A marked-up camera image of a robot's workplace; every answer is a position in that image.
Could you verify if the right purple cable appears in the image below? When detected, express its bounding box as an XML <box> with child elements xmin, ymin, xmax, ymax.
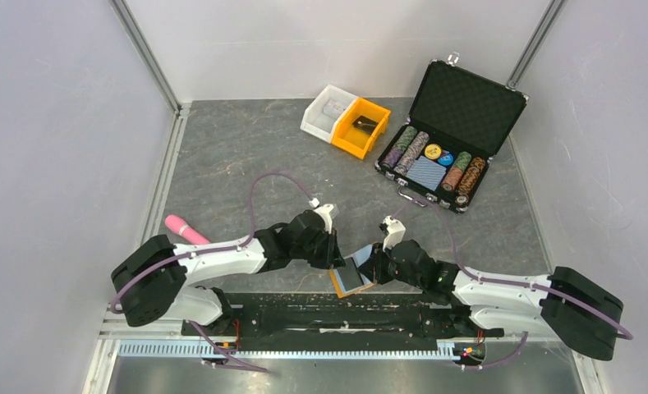
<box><xmin>391</xmin><ymin>198</ymin><xmax>634</xmax><ymax>341</ymax></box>

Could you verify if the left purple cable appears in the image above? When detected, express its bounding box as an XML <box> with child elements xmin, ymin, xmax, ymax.
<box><xmin>110</xmin><ymin>172</ymin><xmax>316</xmax><ymax>315</ymax></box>

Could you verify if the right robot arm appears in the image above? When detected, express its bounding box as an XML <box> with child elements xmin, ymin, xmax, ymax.
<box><xmin>358</xmin><ymin>240</ymin><xmax>632</xmax><ymax>361</ymax></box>

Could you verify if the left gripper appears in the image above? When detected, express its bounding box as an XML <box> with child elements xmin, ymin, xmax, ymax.
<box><xmin>292</xmin><ymin>227</ymin><xmax>346</xmax><ymax>269</ymax></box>

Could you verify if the yellow dealer button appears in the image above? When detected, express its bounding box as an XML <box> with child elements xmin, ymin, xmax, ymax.
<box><xmin>424</xmin><ymin>144</ymin><xmax>443</xmax><ymax>160</ymax></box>

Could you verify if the pink cylindrical toy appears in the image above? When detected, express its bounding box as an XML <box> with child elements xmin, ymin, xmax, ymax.
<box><xmin>164</xmin><ymin>214</ymin><xmax>210</xmax><ymax>245</ymax></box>

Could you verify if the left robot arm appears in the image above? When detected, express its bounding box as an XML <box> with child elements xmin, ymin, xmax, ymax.
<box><xmin>111</xmin><ymin>204</ymin><xmax>345</xmax><ymax>335</ymax></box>

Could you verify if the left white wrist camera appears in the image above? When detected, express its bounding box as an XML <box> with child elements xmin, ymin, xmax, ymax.
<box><xmin>308</xmin><ymin>198</ymin><xmax>339</xmax><ymax>234</ymax></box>

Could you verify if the clear item in white bin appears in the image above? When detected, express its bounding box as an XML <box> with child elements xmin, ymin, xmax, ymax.
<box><xmin>322</xmin><ymin>98</ymin><xmax>347</xmax><ymax>119</ymax></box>

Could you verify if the yellow plastic bin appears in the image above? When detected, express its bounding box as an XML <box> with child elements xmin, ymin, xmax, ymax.
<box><xmin>331</xmin><ymin>98</ymin><xmax>391</xmax><ymax>159</ymax></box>

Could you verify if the blue dealer button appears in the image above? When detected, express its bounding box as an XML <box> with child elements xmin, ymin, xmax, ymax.
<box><xmin>437</xmin><ymin>153</ymin><xmax>454</xmax><ymax>167</ymax></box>

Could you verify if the white plastic bin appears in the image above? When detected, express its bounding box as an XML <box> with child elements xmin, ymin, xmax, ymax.
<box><xmin>300</xmin><ymin>85</ymin><xmax>359</xmax><ymax>144</ymax></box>

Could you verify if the dark card in yellow bin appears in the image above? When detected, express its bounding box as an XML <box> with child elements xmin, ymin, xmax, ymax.
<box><xmin>352</xmin><ymin>115</ymin><xmax>379</xmax><ymax>135</ymax></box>

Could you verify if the black poker chip case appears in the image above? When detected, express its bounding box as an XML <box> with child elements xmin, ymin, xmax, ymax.
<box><xmin>375</xmin><ymin>53</ymin><xmax>529</xmax><ymax>213</ymax></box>

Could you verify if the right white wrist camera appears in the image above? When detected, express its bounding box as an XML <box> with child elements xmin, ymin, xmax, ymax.
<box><xmin>379</xmin><ymin>216</ymin><xmax>406</xmax><ymax>251</ymax></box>

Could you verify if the yellow leather card holder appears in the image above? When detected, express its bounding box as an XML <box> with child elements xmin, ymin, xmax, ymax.
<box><xmin>329</xmin><ymin>245</ymin><xmax>376</xmax><ymax>299</ymax></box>

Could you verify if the blue playing card deck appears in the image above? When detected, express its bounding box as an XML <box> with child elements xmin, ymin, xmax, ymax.
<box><xmin>406</xmin><ymin>156</ymin><xmax>447</xmax><ymax>191</ymax></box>

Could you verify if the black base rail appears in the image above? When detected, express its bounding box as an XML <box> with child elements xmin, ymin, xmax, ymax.
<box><xmin>203</xmin><ymin>293</ymin><xmax>504</xmax><ymax>351</ymax></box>

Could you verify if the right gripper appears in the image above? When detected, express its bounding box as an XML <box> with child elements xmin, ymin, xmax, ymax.
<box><xmin>357</xmin><ymin>239</ymin><xmax>424</xmax><ymax>290</ymax></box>

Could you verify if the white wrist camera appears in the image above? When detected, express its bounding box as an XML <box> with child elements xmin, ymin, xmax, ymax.
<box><xmin>308</xmin><ymin>198</ymin><xmax>339</xmax><ymax>234</ymax></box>
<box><xmin>379</xmin><ymin>216</ymin><xmax>406</xmax><ymax>251</ymax></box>

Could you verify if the purple cable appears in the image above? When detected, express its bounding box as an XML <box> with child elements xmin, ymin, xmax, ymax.
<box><xmin>110</xmin><ymin>172</ymin><xmax>316</xmax><ymax>315</ymax></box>
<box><xmin>391</xmin><ymin>198</ymin><xmax>634</xmax><ymax>341</ymax></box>

